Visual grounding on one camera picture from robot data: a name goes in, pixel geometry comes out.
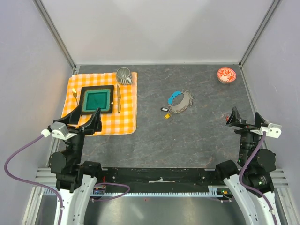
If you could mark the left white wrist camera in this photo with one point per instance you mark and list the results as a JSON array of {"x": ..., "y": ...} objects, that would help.
[{"x": 58, "y": 130}]

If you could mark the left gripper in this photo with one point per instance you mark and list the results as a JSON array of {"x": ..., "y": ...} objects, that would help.
[{"x": 94, "y": 123}]

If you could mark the red patterned bowl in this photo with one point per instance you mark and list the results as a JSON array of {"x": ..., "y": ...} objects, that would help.
[{"x": 226, "y": 75}]

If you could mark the black key tag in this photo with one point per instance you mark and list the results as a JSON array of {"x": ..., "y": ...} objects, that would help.
[{"x": 164, "y": 109}]

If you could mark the orange checkered cloth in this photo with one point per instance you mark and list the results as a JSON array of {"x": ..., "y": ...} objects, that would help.
[{"x": 122, "y": 123}]

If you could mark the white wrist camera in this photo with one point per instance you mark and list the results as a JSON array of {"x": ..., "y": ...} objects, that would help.
[
  {"x": 272, "y": 130},
  {"x": 58, "y": 130}
]

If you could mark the blue keyring with metal rings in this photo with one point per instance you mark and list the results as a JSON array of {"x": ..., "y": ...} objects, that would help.
[{"x": 181, "y": 106}]

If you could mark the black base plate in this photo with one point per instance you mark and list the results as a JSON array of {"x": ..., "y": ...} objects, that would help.
[{"x": 162, "y": 180}]

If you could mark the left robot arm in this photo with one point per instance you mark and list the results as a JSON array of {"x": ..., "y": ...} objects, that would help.
[{"x": 74, "y": 180}]

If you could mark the green square plate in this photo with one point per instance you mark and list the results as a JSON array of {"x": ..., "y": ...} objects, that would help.
[{"x": 93, "y": 97}]

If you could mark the wooden handled knife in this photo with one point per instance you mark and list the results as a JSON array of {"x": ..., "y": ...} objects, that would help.
[{"x": 119, "y": 98}]

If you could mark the gold fork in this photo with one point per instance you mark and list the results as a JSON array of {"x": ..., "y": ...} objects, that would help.
[{"x": 74, "y": 92}]

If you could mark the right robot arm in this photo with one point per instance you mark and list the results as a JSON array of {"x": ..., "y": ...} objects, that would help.
[{"x": 249, "y": 179}]

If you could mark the grey striped mug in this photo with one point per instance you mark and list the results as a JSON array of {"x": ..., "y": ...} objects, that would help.
[{"x": 124, "y": 76}]

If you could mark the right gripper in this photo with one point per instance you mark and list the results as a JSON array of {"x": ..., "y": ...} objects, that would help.
[{"x": 258, "y": 121}]

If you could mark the grey cable duct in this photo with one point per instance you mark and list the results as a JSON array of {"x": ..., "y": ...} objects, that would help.
[{"x": 154, "y": 194}]

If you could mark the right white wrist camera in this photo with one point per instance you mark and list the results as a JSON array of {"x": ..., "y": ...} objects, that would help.
[{"x": 272, "y": 130}]

